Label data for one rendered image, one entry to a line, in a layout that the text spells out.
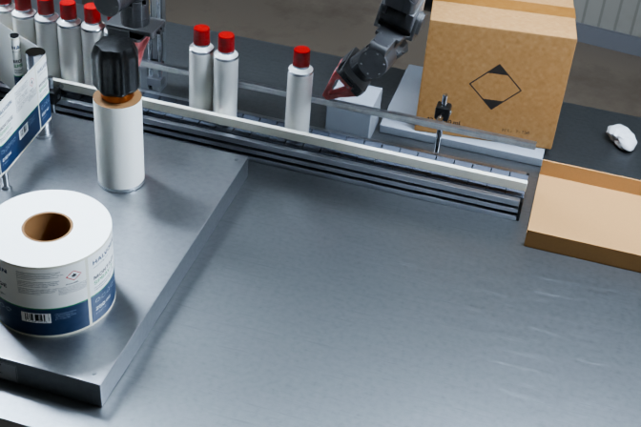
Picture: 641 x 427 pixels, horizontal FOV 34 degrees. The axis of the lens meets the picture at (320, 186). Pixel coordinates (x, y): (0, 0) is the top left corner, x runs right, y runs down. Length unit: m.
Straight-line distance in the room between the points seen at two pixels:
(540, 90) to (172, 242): 0.85
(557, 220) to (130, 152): 0.85
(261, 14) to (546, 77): 2.58
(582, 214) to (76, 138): 1.03
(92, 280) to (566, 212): 0.98
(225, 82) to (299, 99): 0.16
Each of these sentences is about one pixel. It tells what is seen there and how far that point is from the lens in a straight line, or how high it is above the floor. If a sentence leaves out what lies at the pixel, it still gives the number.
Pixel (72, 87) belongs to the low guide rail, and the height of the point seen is 0.91.
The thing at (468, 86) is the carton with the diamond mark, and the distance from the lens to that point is 2.25.
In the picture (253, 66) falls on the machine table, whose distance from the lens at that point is 2.54.
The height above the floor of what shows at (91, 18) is 1.06.
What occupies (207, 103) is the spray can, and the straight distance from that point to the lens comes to 2.22.
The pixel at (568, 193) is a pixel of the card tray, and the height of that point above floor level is 0.83.
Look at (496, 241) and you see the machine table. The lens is 2.06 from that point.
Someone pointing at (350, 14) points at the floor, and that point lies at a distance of 4.72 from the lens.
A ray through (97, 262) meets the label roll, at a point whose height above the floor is 1.00.
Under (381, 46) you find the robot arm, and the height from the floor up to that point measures 1.17.
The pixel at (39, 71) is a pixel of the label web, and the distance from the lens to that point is 2.10.
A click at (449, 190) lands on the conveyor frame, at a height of 0.87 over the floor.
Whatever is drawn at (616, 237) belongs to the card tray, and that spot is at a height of 0.83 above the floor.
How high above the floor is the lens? 2.06
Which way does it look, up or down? 35 degrees down
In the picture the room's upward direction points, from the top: 5 degrees clockwise
